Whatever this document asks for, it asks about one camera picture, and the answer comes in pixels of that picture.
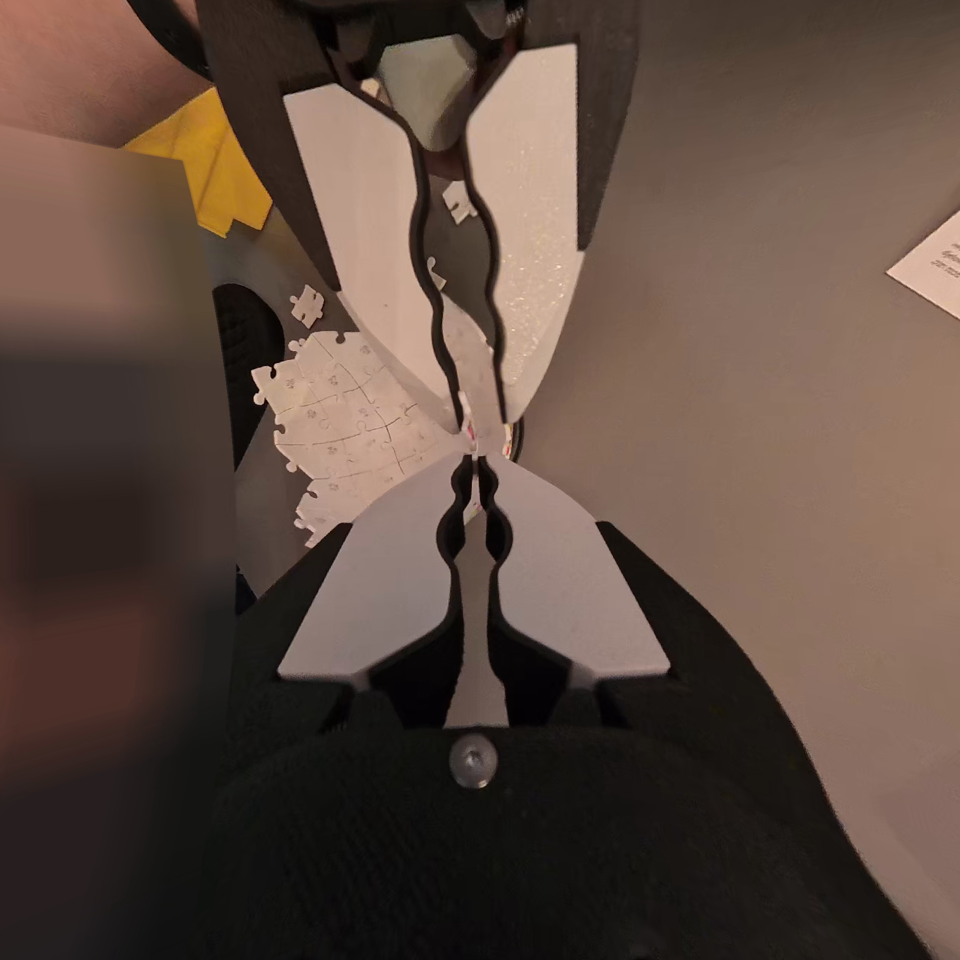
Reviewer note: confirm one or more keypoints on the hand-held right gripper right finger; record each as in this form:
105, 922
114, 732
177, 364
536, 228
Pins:
585, 600

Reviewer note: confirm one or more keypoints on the person's left hand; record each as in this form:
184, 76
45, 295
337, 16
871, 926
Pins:
67, 67

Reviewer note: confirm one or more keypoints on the white instruction leaflet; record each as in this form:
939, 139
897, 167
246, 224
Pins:
934, 262

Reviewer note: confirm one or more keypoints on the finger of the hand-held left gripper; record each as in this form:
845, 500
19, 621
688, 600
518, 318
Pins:
532, 225
352, 225

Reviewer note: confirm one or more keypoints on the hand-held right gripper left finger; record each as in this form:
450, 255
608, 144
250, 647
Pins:
360, 600

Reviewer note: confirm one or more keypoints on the yellow plastic bin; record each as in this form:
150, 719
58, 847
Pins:
217, 172

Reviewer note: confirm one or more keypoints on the partly built puzzle ball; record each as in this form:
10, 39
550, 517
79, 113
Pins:
352, 435

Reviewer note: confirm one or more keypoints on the black wrist rest pad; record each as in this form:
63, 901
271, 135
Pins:
240, 352

